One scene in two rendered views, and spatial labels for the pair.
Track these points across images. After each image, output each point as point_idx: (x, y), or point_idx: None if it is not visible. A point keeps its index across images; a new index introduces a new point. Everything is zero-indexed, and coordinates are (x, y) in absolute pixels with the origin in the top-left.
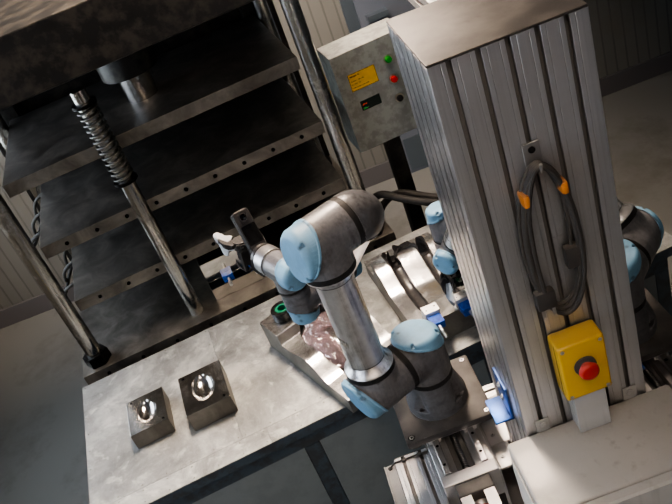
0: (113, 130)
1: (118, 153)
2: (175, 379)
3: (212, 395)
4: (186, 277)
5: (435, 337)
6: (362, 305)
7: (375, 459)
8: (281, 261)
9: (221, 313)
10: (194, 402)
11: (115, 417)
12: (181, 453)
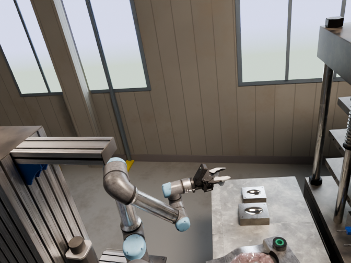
0: None
1: (350, 132)
2: (278, 206)
3: (245, 213)
4: (340, 205)
5: (124, 251)
6: (116, 203)
7: None
8: (168, 183)
9: (329, 230)
10: (245, 206)
11: (266, 186)
12: (229, 205)
